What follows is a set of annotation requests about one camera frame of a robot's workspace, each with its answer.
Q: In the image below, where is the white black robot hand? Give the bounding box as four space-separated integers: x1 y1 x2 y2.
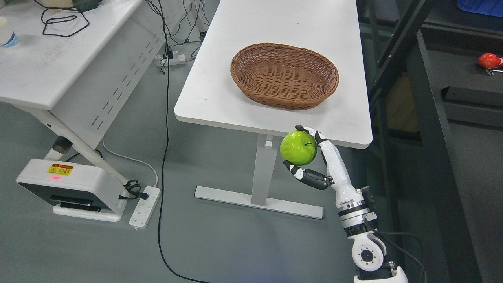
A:
283 125 368 215

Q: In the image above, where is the green apple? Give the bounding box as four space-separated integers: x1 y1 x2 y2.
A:
280 130 317 166

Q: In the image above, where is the black metal shelf rack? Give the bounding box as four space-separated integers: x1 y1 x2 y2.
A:
357 0 502 283

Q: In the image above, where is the red toy fruit on shelf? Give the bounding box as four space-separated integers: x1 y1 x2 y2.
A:
477 53 503 69

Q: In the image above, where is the brown wicker basket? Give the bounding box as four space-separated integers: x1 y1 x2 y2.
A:
230 43 340 110

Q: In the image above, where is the white power strip near machine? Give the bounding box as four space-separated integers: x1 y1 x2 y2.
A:
129 186 161 230

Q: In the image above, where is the white power strip far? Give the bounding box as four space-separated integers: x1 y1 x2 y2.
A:
153 51 186 67

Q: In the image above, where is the blue plastic crate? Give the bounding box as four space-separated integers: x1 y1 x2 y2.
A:
456 0 503 18

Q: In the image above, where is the white machine with warning label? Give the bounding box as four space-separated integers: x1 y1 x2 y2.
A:
16 136 149 222

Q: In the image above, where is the white desk with perforated panel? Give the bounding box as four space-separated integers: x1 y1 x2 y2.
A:
0 0 189 184

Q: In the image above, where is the black power adapter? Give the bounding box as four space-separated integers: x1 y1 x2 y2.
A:
72 0 101 13

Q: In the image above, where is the paper cup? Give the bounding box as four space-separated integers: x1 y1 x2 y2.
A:
0 16 20 50

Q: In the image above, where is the white pedestal table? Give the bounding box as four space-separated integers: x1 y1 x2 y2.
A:
174 0 373 219

